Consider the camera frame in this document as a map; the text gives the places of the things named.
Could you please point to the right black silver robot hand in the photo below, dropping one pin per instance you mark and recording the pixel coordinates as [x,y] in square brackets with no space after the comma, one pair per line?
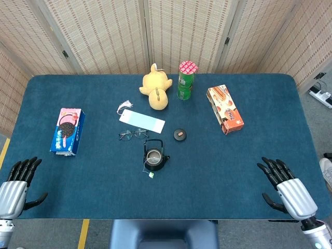
[297,198]

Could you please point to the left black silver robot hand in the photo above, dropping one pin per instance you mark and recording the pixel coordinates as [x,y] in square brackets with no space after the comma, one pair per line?
[13,197]

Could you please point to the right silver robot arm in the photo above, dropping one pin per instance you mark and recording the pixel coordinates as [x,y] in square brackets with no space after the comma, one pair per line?
[317,234]

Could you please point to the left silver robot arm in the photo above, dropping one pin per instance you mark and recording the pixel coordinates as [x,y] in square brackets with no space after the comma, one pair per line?
[5,232]

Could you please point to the black teapot lid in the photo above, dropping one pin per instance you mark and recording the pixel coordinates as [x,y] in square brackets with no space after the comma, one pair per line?
[177,137]

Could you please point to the black cast iron teapot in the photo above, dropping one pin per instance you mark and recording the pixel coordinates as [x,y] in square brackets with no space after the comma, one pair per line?
[162,164]

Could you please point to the white shoe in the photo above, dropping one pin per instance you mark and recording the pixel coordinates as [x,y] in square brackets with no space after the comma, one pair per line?
[327,173]

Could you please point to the blue table cloth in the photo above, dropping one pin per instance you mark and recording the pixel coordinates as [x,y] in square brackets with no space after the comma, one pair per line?
[220,168]

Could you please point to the blue Oreo cookie box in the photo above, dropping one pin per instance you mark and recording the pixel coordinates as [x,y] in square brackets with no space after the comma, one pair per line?
[67,132]

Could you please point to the white power strip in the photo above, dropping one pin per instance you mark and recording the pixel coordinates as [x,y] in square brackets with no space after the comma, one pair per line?
[321,97]

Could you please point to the woven folding screen panel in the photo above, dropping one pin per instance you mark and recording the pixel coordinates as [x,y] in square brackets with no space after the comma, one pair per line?
[103,36]
[186,31]
[26,33]
[10,90]
[254,33]
[311,39]

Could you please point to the orange biscuit box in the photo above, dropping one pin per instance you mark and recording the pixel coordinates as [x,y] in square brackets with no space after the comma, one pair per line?
[227,111]

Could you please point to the white bookmark with tassel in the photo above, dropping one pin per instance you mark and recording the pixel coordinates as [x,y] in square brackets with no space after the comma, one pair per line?
[142,120]

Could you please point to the green chips can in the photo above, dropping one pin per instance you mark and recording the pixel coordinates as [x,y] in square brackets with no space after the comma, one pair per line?
[184,88]

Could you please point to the yellow plush toy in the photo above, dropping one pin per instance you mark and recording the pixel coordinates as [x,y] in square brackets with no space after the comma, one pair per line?
[158,99]

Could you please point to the thin black frame eyeglasses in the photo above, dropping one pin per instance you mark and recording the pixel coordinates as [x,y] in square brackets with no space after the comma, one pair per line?
[126,136]

